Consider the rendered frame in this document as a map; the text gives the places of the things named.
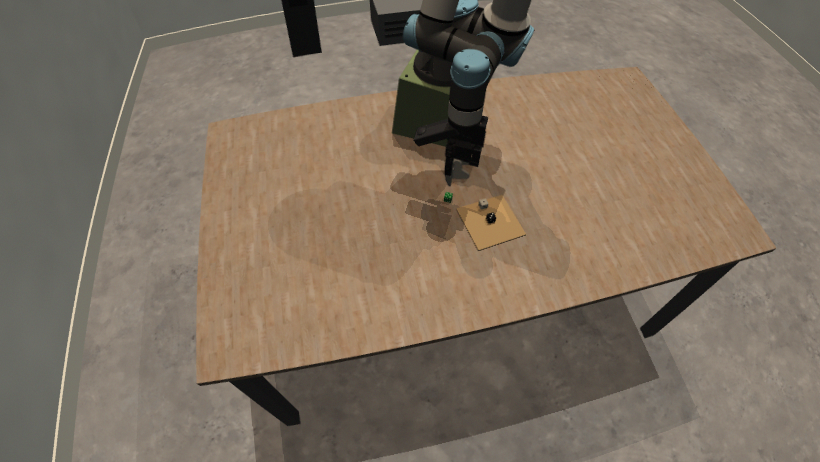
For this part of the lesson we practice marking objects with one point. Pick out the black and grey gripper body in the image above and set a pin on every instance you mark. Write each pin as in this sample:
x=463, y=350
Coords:
x=468, y=143

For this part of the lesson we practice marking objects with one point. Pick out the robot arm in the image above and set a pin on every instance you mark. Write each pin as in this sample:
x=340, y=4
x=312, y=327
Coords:
x=433, y=32

